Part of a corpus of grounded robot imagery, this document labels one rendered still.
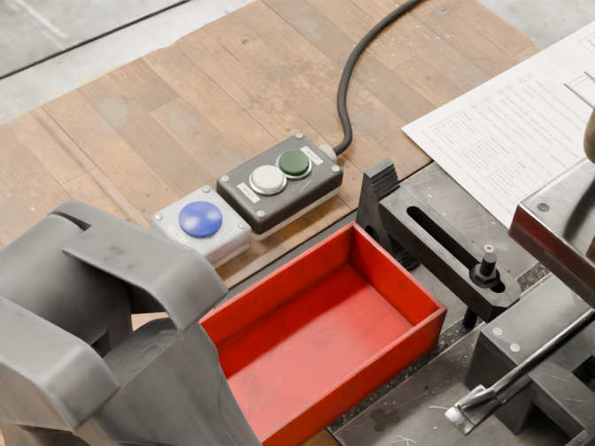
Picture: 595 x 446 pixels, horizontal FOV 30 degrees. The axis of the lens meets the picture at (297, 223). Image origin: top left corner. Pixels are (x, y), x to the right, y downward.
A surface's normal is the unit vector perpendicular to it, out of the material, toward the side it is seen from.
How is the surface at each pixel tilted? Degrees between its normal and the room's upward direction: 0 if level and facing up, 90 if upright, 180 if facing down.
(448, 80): 0
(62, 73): 0
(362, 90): 0
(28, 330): 22
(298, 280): 90
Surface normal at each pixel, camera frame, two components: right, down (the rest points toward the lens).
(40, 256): 0.03, -0.65
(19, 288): 0.19, -0.52
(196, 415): 0.55, -0.10
